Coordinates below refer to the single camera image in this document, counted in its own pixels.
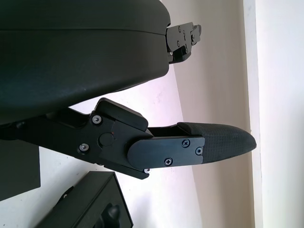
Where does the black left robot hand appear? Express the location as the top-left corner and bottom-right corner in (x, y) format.
(0, 0), (257, 181)

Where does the black RealSense box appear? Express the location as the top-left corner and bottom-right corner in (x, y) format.
(0, 139), (41, 198)

